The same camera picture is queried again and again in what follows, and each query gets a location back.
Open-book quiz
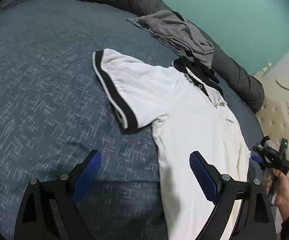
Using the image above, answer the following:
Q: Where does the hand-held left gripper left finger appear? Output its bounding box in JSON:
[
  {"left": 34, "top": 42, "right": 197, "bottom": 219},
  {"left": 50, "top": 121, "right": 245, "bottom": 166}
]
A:
[{"left": 13, "top": 149, "right": 102, "bottom": 240}]

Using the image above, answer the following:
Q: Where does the crumpled grey garment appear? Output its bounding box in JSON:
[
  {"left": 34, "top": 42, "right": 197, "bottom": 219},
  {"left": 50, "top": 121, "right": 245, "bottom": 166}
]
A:
[{"left": 127, "top": 10, "right": 214, "bottom": 69}]

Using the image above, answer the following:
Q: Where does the crumpled black garment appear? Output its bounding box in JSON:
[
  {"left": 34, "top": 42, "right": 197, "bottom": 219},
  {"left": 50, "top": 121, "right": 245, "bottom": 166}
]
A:
[{"left": 182, "top": 51, "right": 220, "bottom": 83}]

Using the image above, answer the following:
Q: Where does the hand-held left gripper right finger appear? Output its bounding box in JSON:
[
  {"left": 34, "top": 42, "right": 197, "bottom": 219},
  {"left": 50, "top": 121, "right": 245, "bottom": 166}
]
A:
[{"left": 189, "top": 151, "right": 277, "bottom": 240}]

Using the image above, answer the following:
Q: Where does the white polo shirt black trim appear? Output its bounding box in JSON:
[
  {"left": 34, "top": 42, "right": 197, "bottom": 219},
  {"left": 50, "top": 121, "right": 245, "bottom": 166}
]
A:
[{"left": 92, "top": 49, "right": 252, "bottom": 240}]

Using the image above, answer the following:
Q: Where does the person's right hand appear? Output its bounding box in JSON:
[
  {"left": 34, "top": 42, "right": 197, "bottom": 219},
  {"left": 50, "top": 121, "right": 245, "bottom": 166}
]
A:
[{"left": 264, "top": 169, "right": 289, "bottom": 214}]

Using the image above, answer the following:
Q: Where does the cream tufted headboard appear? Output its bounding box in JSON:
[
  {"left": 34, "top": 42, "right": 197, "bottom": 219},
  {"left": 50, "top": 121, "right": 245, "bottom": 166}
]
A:
[{"left": 253, "top": 62, "right": 289, "bottom": 175}]

